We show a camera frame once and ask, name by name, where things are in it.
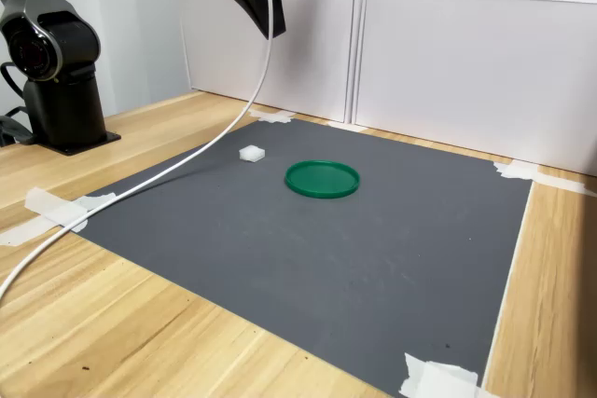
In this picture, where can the round green lid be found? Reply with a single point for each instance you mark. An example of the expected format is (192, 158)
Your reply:
(322, 179)

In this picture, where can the white partition board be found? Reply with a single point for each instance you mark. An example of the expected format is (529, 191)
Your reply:
(466, 67)
(261, 62)

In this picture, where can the white tape cross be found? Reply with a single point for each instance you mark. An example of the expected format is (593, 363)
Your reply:
(273, 116)
(51, 214)
(527, 170)
(438, 379)

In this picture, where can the white tape strip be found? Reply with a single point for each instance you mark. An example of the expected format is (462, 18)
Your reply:
(347, 126)

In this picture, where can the dark grey mat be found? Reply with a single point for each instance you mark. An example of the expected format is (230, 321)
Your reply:
(303, 267)

